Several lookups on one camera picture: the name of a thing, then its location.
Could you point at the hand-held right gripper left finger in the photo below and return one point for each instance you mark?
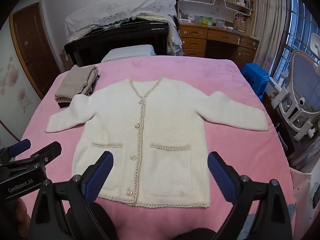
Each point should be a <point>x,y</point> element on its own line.
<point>98,177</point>

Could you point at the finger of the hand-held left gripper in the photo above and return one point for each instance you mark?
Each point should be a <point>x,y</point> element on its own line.
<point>20,147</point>
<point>48,151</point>

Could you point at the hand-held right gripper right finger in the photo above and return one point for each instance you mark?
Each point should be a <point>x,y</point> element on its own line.
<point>221,177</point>

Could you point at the white fluffy cardigan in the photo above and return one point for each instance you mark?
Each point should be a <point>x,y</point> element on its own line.
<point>162,117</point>

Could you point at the beige folded clothes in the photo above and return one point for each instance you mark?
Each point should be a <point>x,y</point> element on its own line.
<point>75,82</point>

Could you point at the person's left hand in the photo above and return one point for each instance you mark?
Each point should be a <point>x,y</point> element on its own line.
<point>17,212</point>

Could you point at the dark folded cloth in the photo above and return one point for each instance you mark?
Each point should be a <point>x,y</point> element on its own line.
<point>63,104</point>

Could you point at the white printed storage bin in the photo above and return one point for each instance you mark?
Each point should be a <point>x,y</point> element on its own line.
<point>306,195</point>

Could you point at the pink bed blanket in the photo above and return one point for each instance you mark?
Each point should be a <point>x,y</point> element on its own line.
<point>225,75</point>

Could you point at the brown wooden door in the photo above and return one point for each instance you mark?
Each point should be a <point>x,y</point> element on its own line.
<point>32,42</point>

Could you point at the blue plastic stool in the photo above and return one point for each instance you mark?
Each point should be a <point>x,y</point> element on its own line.
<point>255,77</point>

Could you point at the white grey ergonomic chair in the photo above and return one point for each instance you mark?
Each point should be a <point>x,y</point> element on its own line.
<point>300,80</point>

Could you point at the pale blue pillow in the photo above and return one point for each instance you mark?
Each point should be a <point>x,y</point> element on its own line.
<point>130,51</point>

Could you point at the cream hanging cloth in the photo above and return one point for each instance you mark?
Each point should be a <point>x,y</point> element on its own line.
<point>173,37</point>

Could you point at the white cup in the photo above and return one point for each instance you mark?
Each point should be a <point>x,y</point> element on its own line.
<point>220,24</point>

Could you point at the small woven basket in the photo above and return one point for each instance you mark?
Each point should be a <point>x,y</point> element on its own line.
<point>240,25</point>

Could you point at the patterned beige curtain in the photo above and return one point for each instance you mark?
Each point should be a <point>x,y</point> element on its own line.
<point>270,30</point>

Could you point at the green tissue packet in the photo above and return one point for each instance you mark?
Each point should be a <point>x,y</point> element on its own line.
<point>203,20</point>

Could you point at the black piano with lace cover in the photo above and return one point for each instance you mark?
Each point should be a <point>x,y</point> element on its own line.
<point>120,7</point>

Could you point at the barred window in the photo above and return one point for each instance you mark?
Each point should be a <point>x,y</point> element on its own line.
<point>300,17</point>

